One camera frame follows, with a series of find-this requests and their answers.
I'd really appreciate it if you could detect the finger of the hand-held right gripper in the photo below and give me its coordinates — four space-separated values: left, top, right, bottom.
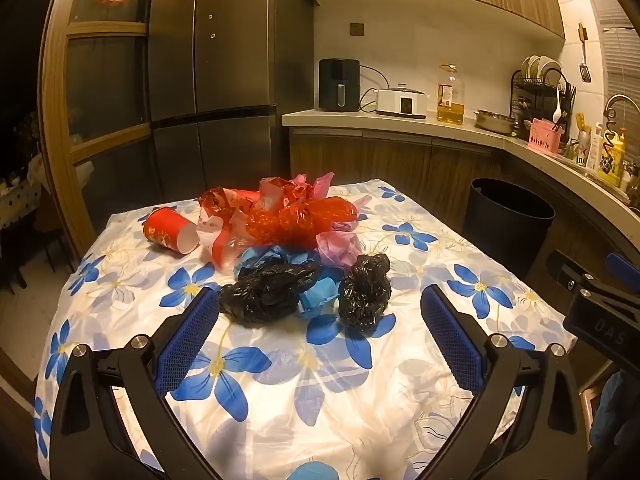
604 252 640 286
546 249 608 293

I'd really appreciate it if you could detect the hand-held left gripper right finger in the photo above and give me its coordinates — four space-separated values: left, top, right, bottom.
420 284 588 480

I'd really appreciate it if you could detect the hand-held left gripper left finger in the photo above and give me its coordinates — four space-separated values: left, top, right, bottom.
50 287 221 480

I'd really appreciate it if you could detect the black trash bin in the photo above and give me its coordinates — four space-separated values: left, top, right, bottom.
462 177 556 278

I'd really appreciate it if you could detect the blue plastic bag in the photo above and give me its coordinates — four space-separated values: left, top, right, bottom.
235 246 341 318

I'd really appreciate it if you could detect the orange-red plastic bag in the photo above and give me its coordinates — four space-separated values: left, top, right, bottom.
245 197 358 248

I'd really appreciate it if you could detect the blue cloth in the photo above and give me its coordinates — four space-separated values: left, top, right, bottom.
590 370 640 461

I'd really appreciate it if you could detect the large black plastic bag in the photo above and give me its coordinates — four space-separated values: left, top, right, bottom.
218 261 323 328

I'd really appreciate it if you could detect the small black plastic bag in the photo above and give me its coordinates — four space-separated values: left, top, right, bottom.
338 253 392 331

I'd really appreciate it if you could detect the red and white plastic bag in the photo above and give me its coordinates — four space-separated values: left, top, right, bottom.
197 186 261 268

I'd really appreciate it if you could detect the yellow detergent bottle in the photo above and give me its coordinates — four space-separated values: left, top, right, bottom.
597 127 627 186

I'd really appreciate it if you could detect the red paper cup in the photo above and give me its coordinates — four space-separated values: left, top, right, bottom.
143 207 201 254

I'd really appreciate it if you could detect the white bottle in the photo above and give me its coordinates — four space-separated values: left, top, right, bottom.
585 122 605 171

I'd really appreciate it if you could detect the pink utensil holder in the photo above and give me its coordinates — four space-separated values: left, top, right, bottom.
527 118 566 153

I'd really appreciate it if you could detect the blue floral tablecloth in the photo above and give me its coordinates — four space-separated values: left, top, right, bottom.
32 177 578 480

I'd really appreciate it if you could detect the pale lilac plastic bag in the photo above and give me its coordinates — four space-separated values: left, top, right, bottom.
316 230 363 268

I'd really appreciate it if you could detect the metal bowl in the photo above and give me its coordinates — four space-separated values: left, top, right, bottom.
474 108 518 135

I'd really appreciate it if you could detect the metal faucet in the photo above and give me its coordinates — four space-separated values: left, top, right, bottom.
604 94 640 131

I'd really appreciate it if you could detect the black dish rack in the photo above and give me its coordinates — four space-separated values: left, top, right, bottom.
510 55 576 141

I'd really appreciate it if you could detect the wooden kitchen counter cabinet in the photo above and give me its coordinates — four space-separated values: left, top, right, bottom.
282 110 640 286

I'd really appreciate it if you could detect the hanging metal spatula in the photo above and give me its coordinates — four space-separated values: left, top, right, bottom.
577 22 592 82

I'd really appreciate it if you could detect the cooking oil bottle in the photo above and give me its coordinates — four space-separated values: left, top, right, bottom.
437 64 466 125

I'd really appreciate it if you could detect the window blind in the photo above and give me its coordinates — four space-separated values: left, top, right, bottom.
597 15 640 106

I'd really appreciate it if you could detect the polka dot covered table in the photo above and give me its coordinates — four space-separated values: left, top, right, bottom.
0 170 46 233

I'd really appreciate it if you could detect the white rice cooker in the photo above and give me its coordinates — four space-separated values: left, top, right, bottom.
376 82 428 120

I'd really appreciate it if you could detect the wooden glass door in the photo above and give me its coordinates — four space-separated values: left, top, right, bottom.
40 0 166 256

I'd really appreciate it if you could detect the steel refrigerator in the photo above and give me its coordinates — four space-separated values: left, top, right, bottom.
147 0 316 201

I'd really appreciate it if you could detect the black air fryer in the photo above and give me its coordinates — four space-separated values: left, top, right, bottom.
318 58 361 112

